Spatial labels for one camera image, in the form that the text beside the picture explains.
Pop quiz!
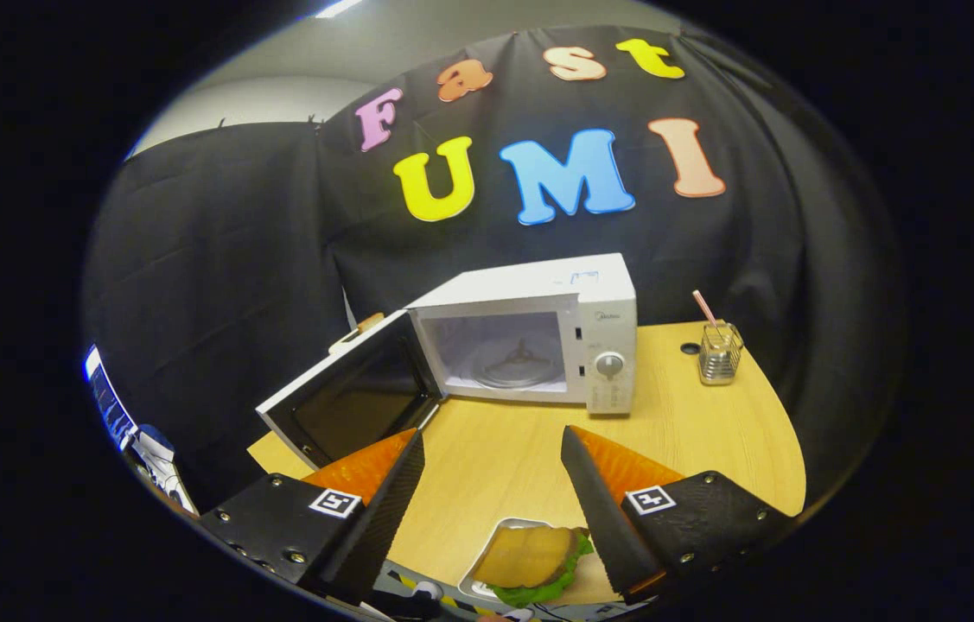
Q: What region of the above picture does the wire mesh holder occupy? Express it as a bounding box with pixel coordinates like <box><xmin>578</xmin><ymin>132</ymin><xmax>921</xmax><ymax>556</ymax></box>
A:
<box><xmin>698</xmin><ymin>321</ymin><xmax>745</xmax><ymax>386</ymax></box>

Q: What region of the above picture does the white microwave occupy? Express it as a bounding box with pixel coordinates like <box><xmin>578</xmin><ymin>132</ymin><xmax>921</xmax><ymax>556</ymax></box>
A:
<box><xmin>255</xmin><ymin>252</ymin><xmax>639</xmax><ymax>472</ymax></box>

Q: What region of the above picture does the white and blue device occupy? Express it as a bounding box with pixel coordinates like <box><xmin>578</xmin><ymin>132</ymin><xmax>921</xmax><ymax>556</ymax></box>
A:
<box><xmin>134</xmin><ymin>423</ymin><xmax>198</xmax><ymax>515</ymax></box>

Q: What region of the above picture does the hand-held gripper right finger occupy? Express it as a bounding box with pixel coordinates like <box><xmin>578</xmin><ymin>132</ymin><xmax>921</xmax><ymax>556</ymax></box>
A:
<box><xmin>560</xmin><ymin>425</ymin><xmax>794</xmax><ymax>606</ymax></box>

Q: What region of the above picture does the lettuce sandwich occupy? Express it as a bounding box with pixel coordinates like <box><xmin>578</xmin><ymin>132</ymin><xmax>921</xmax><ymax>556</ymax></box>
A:
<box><xmin>474</xmin><ymin>525</ymin><xmax>595</xmax><ymax>608</ymax></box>

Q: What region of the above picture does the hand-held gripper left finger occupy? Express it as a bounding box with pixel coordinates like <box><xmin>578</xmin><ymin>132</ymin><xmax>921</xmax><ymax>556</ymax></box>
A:
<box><xmin>197</xmin><ymin>428</ymin><xmax>427</xmax><ymax>606</ymax></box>

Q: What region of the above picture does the cream toaster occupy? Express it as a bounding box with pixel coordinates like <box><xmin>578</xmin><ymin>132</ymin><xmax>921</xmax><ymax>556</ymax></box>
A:
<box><xmin>329</xmin><ymin>327</ymin><xmax>375</xmax><ymax>355</ymax></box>

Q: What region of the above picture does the white plate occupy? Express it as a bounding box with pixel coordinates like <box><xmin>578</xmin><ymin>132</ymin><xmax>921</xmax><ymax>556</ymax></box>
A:
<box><xmin>458</xmin><ymin>517</ymin><xmax>621</xmax><ymax>607</ymax></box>

